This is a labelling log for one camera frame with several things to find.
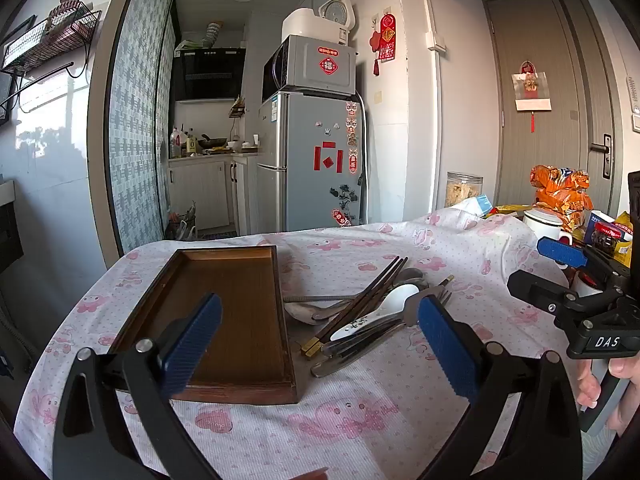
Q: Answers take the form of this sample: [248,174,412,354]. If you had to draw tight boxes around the white rice cooker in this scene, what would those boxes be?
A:
[281,8,346,46]

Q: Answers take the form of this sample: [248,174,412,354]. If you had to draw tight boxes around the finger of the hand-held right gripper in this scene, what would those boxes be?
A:
[506,269,603,332]
[536,236,610,276]

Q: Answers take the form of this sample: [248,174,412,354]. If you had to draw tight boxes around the red knot wall ornament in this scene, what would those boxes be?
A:
[369,31,385,77]

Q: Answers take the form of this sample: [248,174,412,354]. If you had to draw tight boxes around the white kitchen cabinet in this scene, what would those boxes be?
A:
[167,155,258,236]

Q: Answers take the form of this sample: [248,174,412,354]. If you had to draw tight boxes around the orange snack bags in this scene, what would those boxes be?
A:
[530,164,593,231]

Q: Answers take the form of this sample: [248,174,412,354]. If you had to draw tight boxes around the hanging wall calendar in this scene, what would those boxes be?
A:
[511,60,553,133]

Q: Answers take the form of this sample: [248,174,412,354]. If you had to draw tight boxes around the black range hood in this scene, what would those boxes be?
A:
[170,47,247,102]

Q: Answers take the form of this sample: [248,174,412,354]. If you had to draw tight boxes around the pink printed tablecloth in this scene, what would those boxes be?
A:
[12,207,591,480]

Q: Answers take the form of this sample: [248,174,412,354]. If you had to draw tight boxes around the silver fridge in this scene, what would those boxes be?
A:
[256,91,368,233]

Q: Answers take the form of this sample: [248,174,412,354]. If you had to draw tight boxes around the silver microwave oven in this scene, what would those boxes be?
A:
[261,35,357,103]

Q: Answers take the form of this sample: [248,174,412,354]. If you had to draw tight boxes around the white enamel mug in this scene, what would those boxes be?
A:
[522,208,573,246]

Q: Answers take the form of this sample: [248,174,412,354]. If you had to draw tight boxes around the patterned sliding door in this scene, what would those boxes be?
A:
[102,0,177,256]

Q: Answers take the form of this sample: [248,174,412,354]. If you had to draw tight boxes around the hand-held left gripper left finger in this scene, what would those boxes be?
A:
[51,292,223,480]

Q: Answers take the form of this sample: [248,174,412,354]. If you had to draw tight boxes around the white ceramic spoon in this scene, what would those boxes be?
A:
[330,284,421,343]

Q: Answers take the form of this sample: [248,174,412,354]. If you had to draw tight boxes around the metal utensil handle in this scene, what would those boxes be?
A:
[320,320,407,362]

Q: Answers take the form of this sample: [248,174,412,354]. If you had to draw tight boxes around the white dial kitchen scale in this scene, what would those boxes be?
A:
[318,0,357,46]

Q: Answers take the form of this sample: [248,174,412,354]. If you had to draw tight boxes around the red hanging wall ornament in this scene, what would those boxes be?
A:
[378,12,398,63]

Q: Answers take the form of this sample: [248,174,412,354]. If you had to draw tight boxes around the brown wooden tray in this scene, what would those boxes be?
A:
[109,245,299,406]

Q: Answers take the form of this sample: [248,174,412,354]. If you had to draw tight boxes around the black wire wall shelf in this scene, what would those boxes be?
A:
[0,0,103,78]

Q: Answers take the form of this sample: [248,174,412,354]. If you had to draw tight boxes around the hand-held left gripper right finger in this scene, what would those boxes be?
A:
[417,296,583,480]

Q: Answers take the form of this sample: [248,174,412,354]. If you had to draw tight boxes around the plastic bags on floor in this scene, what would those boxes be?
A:
[167,200,200,241]

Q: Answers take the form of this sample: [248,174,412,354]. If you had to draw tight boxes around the cooking oil bottles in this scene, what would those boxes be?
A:
[169,126,198,159]

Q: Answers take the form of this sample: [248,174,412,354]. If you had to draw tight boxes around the small white red cup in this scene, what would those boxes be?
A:
[570,270,606,297]

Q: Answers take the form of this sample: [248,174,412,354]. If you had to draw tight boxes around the blue white carton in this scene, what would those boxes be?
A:
[457,196,496,218]

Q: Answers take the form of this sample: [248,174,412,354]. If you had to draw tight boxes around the dark wooden chopstick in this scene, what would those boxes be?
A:
[325,274,455,356]
[312,260,408,346]
[305,256,407,361]
[300,258,401,358]

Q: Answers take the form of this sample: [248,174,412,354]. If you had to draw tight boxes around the grey room door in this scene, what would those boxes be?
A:
[482,0,626,221]

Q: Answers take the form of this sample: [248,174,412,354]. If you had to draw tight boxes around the person's right hand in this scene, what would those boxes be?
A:
[575,357,640,436]

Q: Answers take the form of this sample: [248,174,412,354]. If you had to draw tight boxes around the yellow packet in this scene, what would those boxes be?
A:
[612,212,636,268]

